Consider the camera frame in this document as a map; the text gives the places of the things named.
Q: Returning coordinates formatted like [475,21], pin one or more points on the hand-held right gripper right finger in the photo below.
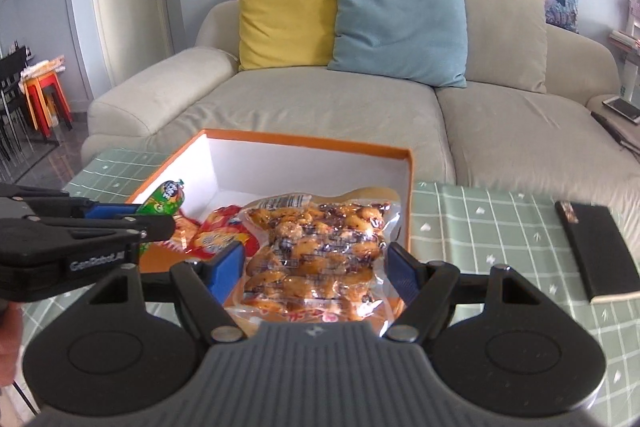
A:
[405,274]

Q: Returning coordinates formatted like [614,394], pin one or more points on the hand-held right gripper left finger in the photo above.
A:
[225,269]

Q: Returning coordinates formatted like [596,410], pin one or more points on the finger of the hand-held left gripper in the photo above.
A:
[115,210]
[155,227]

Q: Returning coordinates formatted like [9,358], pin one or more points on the green sausage packet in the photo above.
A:
[165,199]

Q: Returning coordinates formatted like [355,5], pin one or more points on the red snack bag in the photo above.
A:
[220,234]

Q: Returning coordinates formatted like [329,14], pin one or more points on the clear braised meat packet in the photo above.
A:
[310,247]

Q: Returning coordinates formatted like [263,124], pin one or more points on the orange cardboard box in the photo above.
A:
[300,167]

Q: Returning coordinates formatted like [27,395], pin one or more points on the person's left hand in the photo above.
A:
[10,342]

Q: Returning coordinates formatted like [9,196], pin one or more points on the green checked tablecloth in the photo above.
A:
[500,232]

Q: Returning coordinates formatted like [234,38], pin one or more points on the stack of red stools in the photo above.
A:
[47,102]

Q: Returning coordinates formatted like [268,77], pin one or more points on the black dining chairs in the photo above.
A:
[10,107]

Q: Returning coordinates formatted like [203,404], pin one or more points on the papers on stools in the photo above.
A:
[45,66]

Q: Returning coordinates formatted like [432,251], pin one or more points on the beige sofa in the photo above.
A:
[325,112]

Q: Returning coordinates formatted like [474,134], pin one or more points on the black notebook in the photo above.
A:
[600,252]

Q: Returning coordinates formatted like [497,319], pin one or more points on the yellow cushion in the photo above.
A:
[285,17]

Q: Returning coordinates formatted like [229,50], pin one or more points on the light blue cushion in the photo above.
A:
[400,27]

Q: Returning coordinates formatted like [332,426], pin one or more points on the black remote control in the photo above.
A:
[615,132]

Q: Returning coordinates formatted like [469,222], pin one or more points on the beige cushion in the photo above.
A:
[505,37]

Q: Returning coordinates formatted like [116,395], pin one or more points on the white phone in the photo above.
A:
[622,108]

